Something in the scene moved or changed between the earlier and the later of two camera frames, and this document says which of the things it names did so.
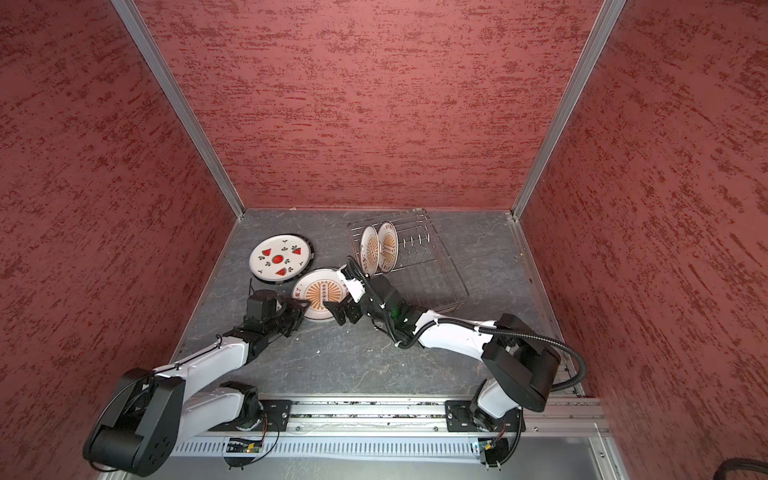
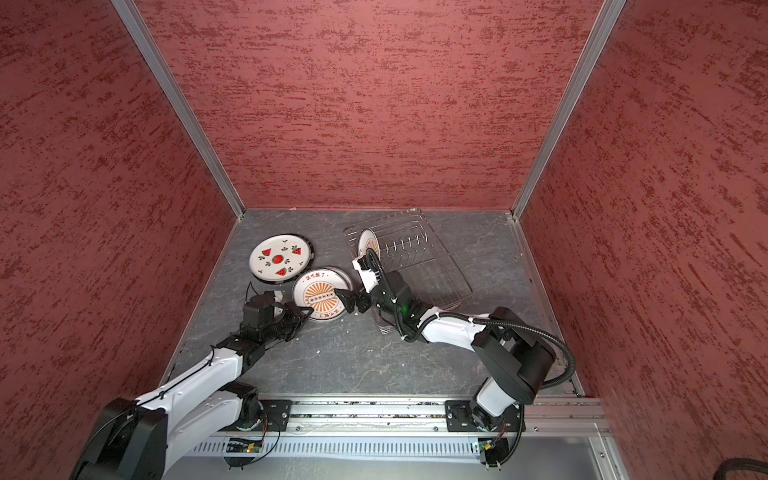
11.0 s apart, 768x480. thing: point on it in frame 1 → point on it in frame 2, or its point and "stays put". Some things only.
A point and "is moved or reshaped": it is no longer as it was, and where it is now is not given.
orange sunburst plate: [388, 246] → [315, 289]
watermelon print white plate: [282, 258] stays put
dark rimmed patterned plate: [281, 259] stays put
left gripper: [297, 311] stays put
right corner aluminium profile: [608, 16] stays put
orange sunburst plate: [318, 286] is moved or reshaped
